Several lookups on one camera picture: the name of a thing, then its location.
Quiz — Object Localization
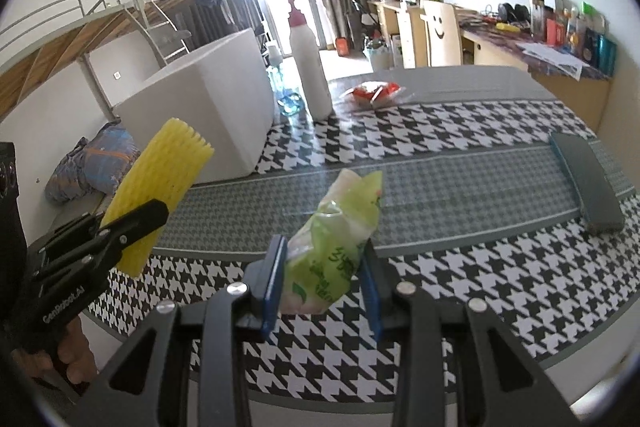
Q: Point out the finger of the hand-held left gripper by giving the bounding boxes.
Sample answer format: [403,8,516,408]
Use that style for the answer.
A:
[50,212,104,249]
[95,199,169,260]

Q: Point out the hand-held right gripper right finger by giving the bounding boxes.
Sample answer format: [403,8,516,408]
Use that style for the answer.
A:
[360,242,583,427]

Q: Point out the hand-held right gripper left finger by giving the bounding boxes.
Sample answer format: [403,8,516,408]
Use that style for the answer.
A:
[87,234,290,427]

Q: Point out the yellow cloth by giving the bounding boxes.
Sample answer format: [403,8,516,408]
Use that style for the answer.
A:
[100,118,215,279]

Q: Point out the white foam box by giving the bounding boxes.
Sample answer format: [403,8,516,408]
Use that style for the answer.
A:
[114,28,277,185]

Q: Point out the person's left hand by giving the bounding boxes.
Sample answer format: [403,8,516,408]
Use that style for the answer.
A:
[12,319,98,386]

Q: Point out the blue bedding bundle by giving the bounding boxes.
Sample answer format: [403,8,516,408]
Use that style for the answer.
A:
[45,124,141,205]

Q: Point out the houndstooth tablecloth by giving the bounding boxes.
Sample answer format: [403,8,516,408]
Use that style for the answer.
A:
[80,67,640,408]

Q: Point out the metal bunk bed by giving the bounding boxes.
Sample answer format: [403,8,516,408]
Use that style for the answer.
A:
[0,0,236,128]

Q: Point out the clear blue spray bottle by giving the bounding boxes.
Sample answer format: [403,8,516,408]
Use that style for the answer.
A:
[267,44,306,115]

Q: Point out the red snack packet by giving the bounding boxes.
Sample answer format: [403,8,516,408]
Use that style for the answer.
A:
[340,80,411,108]

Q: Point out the white pump bottle red cap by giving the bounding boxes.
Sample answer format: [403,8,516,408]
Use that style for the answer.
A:
[286,0,334,118]

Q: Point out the white waste bin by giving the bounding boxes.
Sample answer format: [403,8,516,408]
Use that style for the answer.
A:
[364,42,393,72]

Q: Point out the dark green flat case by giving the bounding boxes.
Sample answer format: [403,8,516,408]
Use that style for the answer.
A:
[549,132,626,234]

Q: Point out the wooden chair with smiley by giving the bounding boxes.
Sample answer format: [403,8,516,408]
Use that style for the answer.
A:
[419,0,463,68]

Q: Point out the light wooden desk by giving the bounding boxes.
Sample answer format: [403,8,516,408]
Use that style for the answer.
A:
[370,0,613,132]

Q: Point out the printed papers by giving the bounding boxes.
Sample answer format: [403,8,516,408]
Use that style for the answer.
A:
[520,41,591,80]

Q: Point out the black headphones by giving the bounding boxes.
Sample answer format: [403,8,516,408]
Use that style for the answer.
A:
[497,2,531,22]

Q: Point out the row of bottles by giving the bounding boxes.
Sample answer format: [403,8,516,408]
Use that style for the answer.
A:
[529,0,618,72]

